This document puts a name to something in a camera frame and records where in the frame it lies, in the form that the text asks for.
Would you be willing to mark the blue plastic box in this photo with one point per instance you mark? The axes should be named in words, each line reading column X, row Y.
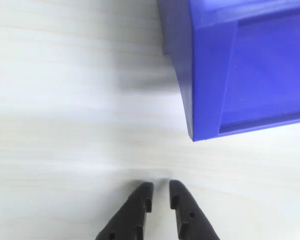
column 252, row 75

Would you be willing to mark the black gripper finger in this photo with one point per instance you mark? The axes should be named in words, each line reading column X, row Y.
column 190, row 220
column 130, row 212

